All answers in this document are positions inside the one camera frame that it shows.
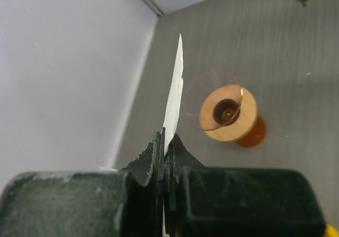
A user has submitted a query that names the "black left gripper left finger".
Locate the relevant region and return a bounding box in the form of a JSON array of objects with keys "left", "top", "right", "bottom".
[{"left": 1, "top": 131, "right": 164, "bottom": 236}]

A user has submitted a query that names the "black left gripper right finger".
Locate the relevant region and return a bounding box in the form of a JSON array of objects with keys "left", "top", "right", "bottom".
[{"left": 164, "top": 135, "right": 326, "bottom": 236}]

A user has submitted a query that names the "round wooden dripper stand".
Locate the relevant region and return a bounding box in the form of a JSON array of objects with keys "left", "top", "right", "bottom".
[{"left": 199, "top": 85, "right": 258, "bottom": 142}]

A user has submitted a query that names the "clear glass dripper cone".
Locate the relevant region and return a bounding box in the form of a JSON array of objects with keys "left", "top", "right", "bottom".
[{"left": 184, "top": 70, "right": 243, "bottom": 131}]

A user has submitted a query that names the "yellow plastic fruit tray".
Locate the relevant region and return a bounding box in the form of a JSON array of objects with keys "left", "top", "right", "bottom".
[{"left": 324, "top": 224, "right": 339, "bottom": 237}]

